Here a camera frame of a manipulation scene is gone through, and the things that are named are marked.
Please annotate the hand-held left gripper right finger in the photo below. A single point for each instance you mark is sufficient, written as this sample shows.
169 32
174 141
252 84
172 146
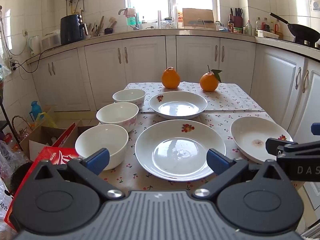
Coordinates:
217 162

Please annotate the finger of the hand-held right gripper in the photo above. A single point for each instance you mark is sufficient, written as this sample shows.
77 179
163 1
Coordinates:
280 145
316 129

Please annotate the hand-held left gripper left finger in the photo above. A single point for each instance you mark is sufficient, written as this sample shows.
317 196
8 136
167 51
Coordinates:
98 161

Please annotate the plain white bowl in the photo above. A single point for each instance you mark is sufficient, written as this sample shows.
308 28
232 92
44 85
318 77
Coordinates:
100 137

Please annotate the stained white plate fruit print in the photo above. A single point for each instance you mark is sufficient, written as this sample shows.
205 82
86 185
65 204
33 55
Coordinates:
250 135

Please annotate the white bowl pink pattern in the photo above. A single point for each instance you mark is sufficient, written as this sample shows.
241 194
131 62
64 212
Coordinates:
117 112
128 96

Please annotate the red cardboard box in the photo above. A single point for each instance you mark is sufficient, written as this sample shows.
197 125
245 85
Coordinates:
50 155

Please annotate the cherry print tablecloth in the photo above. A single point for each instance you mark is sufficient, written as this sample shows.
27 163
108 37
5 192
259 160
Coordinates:
225 100

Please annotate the yellow plastic bag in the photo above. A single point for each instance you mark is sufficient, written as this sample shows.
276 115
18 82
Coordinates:
47 120

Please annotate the brown cardboard box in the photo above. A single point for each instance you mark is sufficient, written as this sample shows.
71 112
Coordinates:
37 135

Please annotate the wicker basket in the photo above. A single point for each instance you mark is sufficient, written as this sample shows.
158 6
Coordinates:
25 133

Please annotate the black bucket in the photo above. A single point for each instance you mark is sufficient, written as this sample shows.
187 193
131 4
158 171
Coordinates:
21 177

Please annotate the orange with green leaf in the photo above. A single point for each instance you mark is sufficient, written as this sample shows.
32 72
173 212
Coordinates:
208 82

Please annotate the blue plastic bottle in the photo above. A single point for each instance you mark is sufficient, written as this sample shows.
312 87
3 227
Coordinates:
35 108

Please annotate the bumpy orange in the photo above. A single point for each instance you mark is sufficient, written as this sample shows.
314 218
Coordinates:
170 80

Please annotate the black wok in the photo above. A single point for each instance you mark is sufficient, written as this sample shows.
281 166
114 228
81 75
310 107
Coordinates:
302 31

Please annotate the white rectangular container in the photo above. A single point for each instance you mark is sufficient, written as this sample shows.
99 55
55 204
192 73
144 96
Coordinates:
267 34

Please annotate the clear glass bottle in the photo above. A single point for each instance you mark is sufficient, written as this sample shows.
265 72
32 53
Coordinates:
248 28

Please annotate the utensil holder with utensils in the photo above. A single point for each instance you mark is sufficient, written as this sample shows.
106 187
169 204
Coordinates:
95 31

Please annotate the white rice cooker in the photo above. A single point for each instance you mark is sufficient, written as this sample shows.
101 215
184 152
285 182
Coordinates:
51 40

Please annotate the dark sauce bottle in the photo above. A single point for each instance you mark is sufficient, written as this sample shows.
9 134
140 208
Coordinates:
230 25

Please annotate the white power strip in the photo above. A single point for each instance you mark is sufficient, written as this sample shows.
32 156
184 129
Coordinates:
12 63

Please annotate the dark red knife block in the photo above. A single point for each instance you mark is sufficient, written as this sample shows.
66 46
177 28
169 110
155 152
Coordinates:
238 21

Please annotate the white electric kettle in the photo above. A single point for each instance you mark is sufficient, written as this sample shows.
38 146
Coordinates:
34 43

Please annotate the black air fryer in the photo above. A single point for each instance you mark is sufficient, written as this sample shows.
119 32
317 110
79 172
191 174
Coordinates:
71 30

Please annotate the black knife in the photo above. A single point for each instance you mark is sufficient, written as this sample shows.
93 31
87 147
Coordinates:
202 21

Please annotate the green dish soap bottle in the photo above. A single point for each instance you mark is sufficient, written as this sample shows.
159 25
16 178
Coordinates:
132 21

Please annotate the glass jar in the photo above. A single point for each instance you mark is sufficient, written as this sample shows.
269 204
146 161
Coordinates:
167 23

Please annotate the wooden cutting board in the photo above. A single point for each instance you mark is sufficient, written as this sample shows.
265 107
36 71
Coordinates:
195 15

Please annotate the pink cloth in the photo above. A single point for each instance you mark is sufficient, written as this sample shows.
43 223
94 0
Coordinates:
130 12

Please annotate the silver faucet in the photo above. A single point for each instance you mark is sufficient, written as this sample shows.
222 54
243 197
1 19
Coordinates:
122 10

